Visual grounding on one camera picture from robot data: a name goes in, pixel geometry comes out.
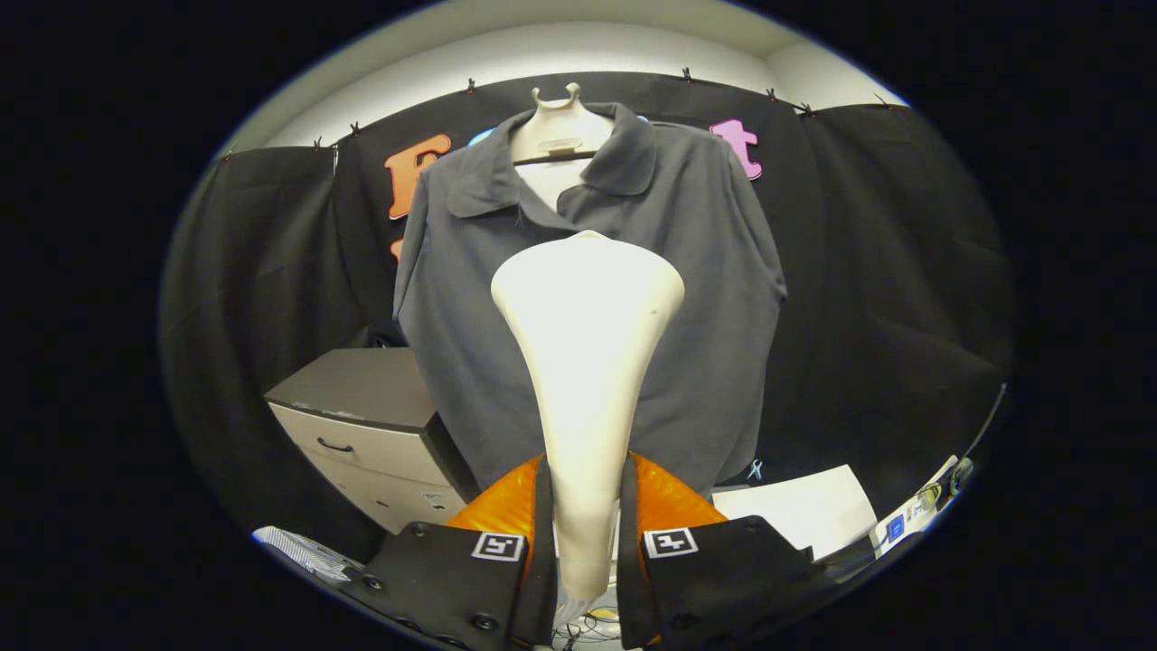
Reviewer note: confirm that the grey drawer cabinet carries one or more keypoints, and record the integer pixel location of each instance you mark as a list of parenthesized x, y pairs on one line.
[(352, 384)]

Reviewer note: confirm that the grey button-up shirt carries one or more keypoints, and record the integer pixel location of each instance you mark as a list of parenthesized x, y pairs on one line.
[(705, 316)]

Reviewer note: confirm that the white ribbed object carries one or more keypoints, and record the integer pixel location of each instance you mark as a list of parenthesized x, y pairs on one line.
[(303, 550)]

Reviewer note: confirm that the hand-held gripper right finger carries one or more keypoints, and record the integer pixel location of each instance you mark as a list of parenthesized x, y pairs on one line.
[(723, 579)]

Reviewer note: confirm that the white mannequin torso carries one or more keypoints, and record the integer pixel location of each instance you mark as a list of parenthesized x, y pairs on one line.
[(560, 136)]

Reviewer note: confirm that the row of black cloth clips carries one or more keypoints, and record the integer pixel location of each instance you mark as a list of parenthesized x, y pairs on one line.
[(687, 74)]

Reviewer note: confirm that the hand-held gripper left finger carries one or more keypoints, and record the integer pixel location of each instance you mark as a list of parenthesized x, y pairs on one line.
[(452, 579)]

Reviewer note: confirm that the small light blue clip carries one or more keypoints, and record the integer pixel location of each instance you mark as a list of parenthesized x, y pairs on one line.
[(755, 470)]

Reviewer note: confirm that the white storage box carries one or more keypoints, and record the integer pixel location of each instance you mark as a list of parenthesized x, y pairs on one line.
[(804, 506)]

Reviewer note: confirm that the white device with blue label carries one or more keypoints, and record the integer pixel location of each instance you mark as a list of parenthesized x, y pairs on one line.
[(895, 527)]

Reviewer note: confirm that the black backdrop cloth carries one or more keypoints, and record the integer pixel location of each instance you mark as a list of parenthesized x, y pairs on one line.
[(886, 271)]

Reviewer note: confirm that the yellowish tape roll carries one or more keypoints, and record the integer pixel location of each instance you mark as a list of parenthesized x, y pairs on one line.
[(929, 495)]

